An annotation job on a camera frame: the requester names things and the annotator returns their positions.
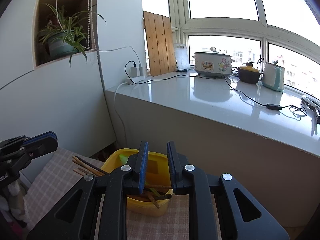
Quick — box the white stone windowsill counter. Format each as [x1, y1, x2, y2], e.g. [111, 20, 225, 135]
[105, 70, 320, 158]

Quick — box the white power strip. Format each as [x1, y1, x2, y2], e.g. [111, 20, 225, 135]
[124, 76, 146, 86]

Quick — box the yellow plastic container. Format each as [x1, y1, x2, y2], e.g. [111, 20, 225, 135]
[100, 148, 173, 217]

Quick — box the green plastic spoon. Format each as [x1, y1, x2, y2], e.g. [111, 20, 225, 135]
[119, 154, 163, 198]

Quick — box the black adapter cable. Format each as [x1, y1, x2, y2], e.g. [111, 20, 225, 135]
[224, 57, 308, 117]

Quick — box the thin white charging cable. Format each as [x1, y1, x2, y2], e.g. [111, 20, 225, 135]
[0, 45, 142, 91]

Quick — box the white bead chain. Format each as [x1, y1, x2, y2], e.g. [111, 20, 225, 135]
[86, 0, 97, 64]

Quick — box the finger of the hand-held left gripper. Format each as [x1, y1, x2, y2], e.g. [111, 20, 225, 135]
[0, 137, 59, 172]
[0, 131, 57, 153]

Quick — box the black charging cable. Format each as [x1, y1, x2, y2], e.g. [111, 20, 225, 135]
[125, 60, 191, 84]

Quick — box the white power strip cable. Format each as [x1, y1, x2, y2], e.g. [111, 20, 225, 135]
[114, 81, 126, 141]

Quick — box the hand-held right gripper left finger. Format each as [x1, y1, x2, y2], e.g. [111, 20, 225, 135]
[26, 141, 148, 240]

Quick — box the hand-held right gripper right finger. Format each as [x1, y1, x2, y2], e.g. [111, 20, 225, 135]
[167, 141, 290, 240]

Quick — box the white cutting board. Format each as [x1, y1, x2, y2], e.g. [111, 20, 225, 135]
[173, 43, 191, 71]

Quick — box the pale wooden chopstick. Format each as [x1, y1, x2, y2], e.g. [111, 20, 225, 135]
[151, 194, 173, 201]

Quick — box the wooden plank board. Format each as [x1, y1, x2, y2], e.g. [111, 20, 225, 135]
[143, 11, 177, 77]

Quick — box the dark clay pot yellow lid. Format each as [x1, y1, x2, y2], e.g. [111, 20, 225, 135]
[236, 62, 264, 85]

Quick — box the white floral electric cooker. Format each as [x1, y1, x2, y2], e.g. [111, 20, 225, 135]
[192, 46, 236, 78]

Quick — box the teal and white kettle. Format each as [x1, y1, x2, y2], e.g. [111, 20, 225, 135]
[261, 60, 286, 92]

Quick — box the pink plaid cloth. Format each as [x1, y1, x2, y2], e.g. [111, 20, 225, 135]
[22, 146, 223, 240]

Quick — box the wooden wall niche shelf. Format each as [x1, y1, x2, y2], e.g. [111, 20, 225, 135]
[32, 0, 98, 68]

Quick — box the potted spider plant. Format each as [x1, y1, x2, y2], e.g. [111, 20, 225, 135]
[37, 3, 107, 68]

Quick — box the white window frame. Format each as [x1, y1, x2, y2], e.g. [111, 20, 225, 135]
[165, 0, 320, 108]

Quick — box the person's left hand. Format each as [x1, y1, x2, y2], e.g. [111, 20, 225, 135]
[0, 181, 27, 227]

